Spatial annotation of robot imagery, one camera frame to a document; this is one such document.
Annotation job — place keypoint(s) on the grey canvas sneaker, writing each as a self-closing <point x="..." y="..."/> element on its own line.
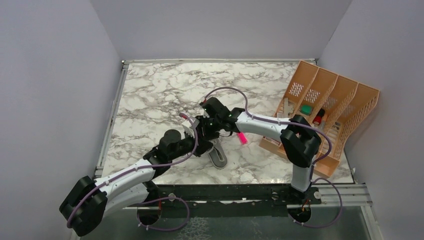
<point x="217" y="155"/>

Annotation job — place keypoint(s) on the pink plastic bar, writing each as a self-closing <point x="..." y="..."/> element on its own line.
<point x="242" y="138"/>

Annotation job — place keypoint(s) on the grey metal bracket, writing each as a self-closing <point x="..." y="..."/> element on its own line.
<point x="285" y="109"/>

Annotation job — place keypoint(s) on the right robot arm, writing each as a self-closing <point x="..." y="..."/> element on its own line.
<point x="299" y="140"/>

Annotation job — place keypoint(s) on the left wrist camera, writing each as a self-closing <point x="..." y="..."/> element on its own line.
<point x="190" y="125"/>

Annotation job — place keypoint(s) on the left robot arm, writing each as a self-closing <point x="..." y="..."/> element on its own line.
<point x="90" y="200"/>

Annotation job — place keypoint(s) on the green cap item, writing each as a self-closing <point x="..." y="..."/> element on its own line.
<point x="306" y="109"/>

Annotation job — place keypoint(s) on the red cap bottle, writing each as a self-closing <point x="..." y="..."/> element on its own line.
<point x="319" y="117"/>

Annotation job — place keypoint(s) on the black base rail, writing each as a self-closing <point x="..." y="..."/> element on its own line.
<point x="225" y="200"/>

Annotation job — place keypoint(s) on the orange plastic organizer tray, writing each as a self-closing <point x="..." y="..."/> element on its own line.
<point x="346" y="102"/>

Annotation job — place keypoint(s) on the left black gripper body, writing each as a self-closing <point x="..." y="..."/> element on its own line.
<point x="197" y="151"/>

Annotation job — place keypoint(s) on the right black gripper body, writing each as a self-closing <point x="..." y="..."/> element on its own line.
<point x="211" y="126"/>

